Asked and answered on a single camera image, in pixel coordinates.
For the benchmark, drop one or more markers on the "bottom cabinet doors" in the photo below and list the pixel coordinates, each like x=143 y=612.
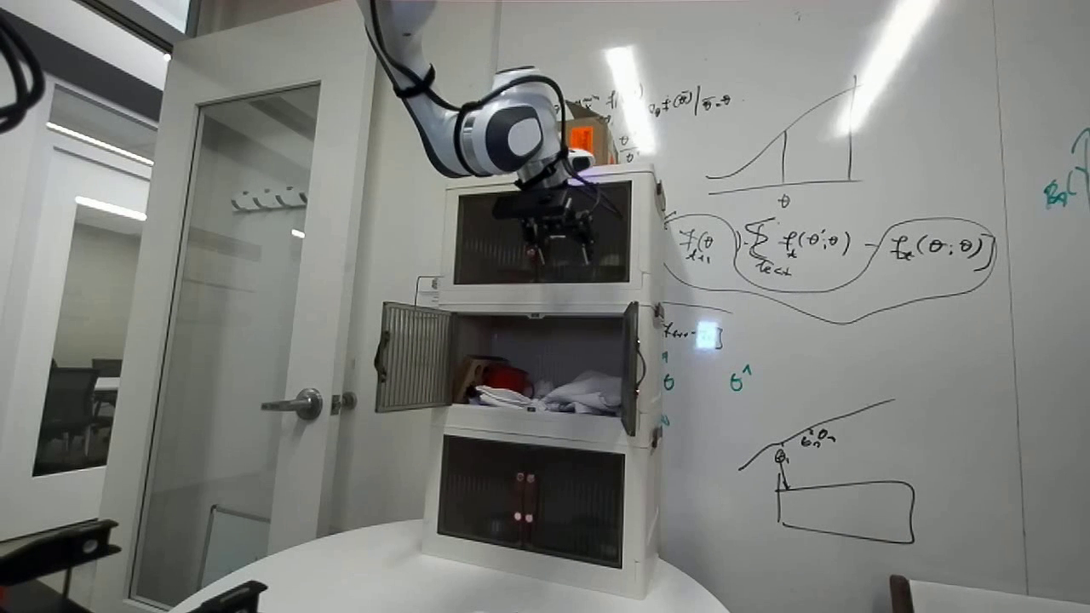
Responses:
x=536 y=498

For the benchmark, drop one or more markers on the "orange box on cabinet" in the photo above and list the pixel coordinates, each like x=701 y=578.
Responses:
x=589 y=131

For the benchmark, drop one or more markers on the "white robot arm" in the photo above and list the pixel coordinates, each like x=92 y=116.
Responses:
x=516 y=126

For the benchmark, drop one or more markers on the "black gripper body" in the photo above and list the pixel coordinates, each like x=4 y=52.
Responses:
x=547 y=201

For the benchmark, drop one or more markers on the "white glass door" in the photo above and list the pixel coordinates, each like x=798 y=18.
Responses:
x=235 y=312

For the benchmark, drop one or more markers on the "wall coat hooks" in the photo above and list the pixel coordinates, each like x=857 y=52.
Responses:
x=267 y=201

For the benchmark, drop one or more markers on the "silver door lever handle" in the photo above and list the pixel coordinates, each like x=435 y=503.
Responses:
x=303 y=402

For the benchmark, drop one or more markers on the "white cloth in cabinet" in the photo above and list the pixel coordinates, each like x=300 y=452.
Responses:
x=586 y=393

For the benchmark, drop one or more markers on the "cabinet door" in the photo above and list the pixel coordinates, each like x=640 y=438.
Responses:
x=628 y=370
x=411 y=360
x=612 y=241
x=488 y=245

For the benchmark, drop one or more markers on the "white three-tier cabinet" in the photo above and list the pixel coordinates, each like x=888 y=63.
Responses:
x=555 y=332

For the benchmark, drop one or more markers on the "red item in cabinet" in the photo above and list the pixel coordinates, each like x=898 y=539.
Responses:
x=495 y=374

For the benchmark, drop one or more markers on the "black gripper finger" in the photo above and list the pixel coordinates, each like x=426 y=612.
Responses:
x=532 y=249
x=583 y=237

